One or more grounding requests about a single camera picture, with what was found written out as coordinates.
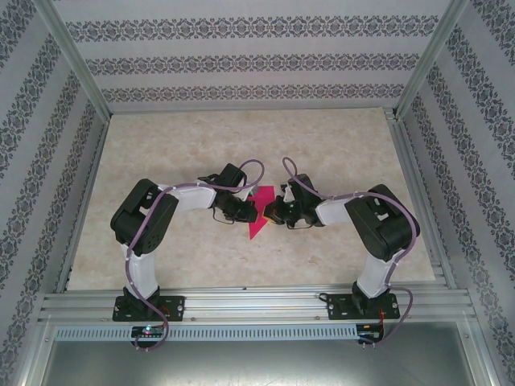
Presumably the aluminium side rail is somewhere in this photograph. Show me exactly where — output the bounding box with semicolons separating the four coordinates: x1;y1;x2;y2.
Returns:
55;114;110;294
384;107;459;291

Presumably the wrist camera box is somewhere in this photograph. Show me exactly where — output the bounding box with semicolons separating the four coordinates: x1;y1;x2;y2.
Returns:
241;183;262;202
278;183;298;203

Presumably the pink square paper sheet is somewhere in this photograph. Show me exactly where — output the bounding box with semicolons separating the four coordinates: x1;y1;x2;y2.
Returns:
247;185;277;241

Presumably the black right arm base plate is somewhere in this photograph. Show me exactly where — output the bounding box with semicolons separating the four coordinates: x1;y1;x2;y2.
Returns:
326;292;402;322

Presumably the grey metal sheet panel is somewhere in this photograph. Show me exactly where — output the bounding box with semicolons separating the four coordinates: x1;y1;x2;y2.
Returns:
18;317;500;386

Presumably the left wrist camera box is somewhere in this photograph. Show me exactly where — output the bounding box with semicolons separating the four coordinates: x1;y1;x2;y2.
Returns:
241;183;262;202

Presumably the aluminium mounting rail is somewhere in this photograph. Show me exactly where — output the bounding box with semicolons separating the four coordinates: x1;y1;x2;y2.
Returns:
38;283;472;323

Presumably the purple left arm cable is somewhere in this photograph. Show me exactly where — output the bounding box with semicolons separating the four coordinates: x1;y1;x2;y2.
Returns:
123;159;266;354

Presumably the grey slotted cable duct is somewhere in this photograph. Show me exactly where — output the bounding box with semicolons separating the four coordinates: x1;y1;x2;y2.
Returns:
54;323;388;343

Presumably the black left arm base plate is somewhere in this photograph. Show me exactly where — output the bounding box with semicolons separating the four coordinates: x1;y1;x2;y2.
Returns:
112;295;186;322

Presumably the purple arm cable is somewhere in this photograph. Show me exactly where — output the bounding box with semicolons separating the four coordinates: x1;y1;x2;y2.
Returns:
281;156;422;351
123;159;266;354

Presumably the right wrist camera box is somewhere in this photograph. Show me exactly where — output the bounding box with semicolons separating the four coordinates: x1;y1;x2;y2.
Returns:
278;183;298;203

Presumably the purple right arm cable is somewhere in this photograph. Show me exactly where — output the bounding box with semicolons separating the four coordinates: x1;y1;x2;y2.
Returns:
281;156;422;351

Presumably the aluminium frame post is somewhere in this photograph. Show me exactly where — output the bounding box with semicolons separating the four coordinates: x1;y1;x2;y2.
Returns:
396;0;472;118
35;0;113;118

